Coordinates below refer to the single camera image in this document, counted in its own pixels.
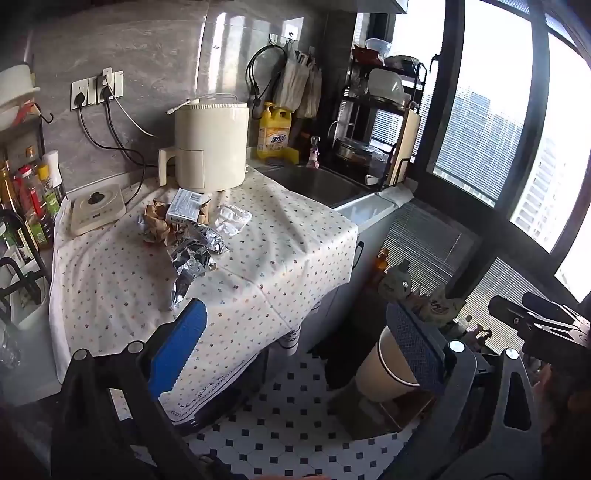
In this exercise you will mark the white round waste bin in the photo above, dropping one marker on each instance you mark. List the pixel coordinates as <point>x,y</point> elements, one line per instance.
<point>383,374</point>

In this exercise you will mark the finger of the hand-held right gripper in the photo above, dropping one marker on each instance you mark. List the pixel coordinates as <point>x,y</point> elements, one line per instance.
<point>551,308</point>
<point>515,316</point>

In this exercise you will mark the green label bottle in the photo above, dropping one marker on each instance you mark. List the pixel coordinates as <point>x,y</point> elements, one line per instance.
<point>50,198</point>

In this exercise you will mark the white bowl in rack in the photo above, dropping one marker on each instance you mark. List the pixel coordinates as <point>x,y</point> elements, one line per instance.
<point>385,83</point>

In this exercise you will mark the white counter cloth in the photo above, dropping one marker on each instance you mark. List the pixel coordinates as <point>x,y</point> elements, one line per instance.
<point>397,194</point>

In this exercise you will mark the yellow sponge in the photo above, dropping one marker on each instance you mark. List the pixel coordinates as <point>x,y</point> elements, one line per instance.
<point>291,154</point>

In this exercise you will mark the white kitchen scale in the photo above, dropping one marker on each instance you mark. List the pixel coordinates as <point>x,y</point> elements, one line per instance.
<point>87,217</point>

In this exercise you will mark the red label sauce bottle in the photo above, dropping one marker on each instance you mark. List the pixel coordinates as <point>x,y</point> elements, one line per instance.
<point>30,194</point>

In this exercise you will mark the steel pot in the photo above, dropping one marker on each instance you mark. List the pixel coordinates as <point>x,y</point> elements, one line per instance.
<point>353,150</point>

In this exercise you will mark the grey cabinet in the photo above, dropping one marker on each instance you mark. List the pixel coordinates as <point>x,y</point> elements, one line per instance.
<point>369,230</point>

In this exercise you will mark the large white bowl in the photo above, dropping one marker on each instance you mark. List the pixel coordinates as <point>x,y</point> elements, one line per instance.
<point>16,87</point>

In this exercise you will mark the white detergent jug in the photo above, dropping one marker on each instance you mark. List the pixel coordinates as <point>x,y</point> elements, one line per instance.
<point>397,286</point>

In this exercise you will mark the dotted white tablecloth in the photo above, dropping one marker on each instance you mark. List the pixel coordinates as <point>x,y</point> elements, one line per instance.
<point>277,258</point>

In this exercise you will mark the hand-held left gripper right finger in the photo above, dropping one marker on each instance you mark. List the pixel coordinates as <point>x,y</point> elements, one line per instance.
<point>415,350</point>

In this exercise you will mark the wall hook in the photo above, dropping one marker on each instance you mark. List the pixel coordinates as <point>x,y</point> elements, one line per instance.
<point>274,38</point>
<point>291,32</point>

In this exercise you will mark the clear plastic wrapper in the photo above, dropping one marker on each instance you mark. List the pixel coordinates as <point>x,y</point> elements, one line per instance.
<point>231,219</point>

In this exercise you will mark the amber oil bottle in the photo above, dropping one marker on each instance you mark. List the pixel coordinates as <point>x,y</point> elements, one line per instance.
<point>7,184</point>

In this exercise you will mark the orange bottle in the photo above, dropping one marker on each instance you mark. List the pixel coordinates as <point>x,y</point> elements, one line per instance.
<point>382,261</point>

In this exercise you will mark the yellow detergent bottle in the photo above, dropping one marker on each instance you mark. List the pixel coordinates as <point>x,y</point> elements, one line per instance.
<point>274,134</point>

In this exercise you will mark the steel sink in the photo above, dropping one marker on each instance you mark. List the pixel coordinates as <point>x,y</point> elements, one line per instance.
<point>318,184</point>

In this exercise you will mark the wooden cutting board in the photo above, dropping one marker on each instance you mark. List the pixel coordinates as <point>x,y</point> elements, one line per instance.
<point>406,138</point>

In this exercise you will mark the small grey carton box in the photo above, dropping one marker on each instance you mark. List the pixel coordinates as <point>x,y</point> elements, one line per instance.
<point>184,203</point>

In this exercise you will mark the black dish rack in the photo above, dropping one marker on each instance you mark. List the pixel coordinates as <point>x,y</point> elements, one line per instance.
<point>388,107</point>

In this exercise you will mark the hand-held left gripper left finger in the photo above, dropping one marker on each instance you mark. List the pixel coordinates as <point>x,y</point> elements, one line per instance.
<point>182,341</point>

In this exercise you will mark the brown paper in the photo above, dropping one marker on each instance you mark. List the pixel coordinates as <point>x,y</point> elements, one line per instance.
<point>157,221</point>

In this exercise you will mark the cream air fryer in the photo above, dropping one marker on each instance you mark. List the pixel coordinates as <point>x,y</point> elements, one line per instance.
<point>212,147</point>

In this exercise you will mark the white tall bottle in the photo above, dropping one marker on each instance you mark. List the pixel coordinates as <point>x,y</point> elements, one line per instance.
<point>53,170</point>

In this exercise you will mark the white wall socket panel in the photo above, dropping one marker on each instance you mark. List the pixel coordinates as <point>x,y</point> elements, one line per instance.
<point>94,85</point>

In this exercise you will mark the small pink figure bottle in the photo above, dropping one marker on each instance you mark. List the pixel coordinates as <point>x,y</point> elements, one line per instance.
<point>315,157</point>

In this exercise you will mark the aluminium foil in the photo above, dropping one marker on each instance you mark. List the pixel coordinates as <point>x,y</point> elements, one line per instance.
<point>194,258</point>

